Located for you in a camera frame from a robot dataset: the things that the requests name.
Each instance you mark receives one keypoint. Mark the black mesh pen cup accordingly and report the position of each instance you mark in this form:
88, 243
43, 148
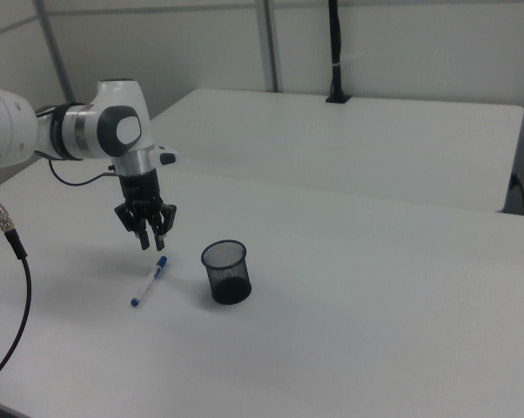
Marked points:
228, 278

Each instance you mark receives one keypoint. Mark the black camera pole with base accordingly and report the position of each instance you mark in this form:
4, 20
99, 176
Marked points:
336, 52

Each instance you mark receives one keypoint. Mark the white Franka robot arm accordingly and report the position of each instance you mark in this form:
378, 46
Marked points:
109, 126

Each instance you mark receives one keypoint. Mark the grey partition frame post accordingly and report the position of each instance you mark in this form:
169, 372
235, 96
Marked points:
55, 52
268, 43

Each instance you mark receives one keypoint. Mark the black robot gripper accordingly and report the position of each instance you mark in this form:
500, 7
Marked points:
139, 187

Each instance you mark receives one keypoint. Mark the blue capped white marker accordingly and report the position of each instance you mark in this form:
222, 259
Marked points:
148, 283

